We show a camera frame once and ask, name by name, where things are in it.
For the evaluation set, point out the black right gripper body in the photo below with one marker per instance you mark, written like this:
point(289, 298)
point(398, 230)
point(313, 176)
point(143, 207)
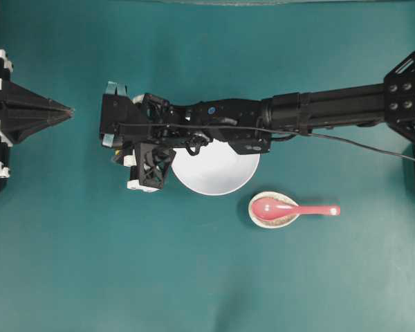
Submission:
point(149, 161)

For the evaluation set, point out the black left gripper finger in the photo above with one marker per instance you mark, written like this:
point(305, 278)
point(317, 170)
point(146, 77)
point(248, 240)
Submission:
point(15, 130)
point(13, 95)

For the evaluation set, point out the pink ceramic spoon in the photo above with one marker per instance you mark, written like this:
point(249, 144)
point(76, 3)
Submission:
point(269, 209)

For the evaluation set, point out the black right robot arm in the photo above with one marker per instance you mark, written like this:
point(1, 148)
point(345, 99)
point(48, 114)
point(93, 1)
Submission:
point(251, 126)

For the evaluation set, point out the white round bowl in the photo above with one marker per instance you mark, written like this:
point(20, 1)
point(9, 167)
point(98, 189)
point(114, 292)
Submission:
point(217, 170)

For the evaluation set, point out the speckled white spoon rest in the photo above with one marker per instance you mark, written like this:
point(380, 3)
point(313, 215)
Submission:
point(276, 223)

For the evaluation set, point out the green mat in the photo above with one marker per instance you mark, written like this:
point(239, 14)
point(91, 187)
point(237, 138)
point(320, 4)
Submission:
point(79, 251)

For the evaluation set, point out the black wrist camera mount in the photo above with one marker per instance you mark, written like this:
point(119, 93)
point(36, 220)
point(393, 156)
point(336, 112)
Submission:
point(123, 120)

